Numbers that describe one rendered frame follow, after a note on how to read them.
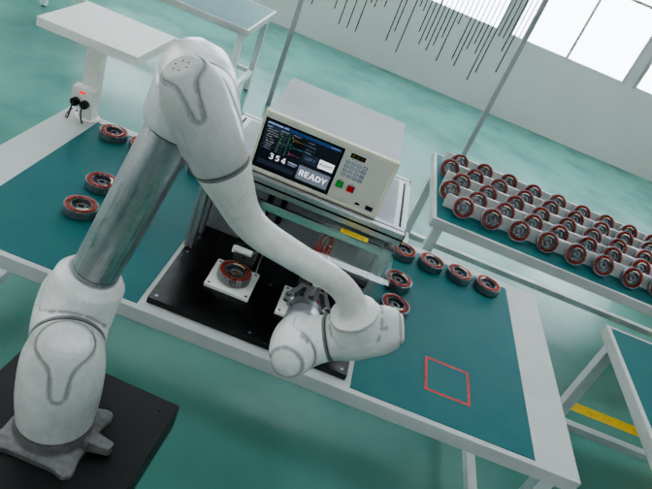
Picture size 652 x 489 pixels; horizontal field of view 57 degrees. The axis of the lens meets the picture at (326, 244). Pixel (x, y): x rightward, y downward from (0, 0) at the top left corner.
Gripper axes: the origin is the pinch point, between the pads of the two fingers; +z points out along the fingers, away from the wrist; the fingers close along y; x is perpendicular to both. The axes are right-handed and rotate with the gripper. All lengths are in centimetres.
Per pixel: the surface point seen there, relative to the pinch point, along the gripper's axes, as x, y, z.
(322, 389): -32.8, 15.1, 5.9
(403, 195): 18, 18, 62
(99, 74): 7, -112, 91
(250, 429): -96, 2, 56
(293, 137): 27.9, -23.3, 32.4
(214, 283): -23.6, -28.5, 23.1
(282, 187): 11.8, -20.7, 32.8
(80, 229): -27, -76, 26
